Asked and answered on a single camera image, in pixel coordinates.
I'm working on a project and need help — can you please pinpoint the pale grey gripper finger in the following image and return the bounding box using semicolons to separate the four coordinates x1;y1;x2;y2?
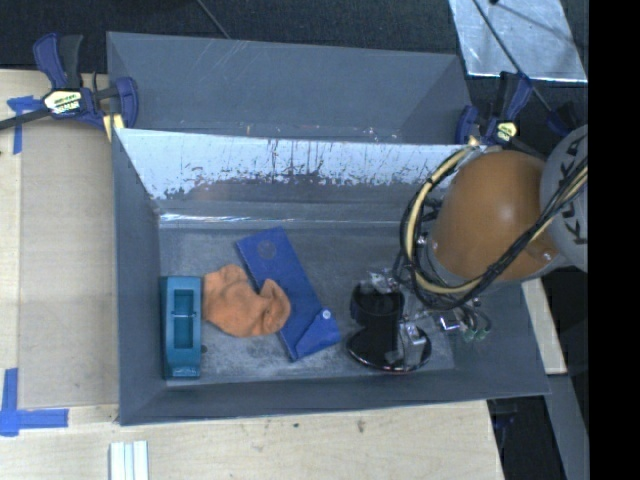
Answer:
385;321;427;369
366;267;399;295

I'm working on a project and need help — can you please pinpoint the black cup with round base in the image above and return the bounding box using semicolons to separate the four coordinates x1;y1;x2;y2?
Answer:
345;281;432;373

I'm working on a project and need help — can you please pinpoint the blue flat pouch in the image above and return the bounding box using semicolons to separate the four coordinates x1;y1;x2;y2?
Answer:
234;225;342;363

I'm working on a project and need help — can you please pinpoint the orange cloth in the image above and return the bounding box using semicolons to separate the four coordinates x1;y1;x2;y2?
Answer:
202;263;292;339

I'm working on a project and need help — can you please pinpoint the grey metal bin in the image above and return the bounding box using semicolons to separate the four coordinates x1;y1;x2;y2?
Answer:
105;31;552;427

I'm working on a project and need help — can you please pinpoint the teal rectangular box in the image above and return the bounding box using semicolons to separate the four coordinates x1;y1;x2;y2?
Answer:
158;275;204;381

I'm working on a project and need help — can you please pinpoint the pale wood flat board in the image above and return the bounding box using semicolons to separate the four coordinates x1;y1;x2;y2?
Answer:
17;120;121;410

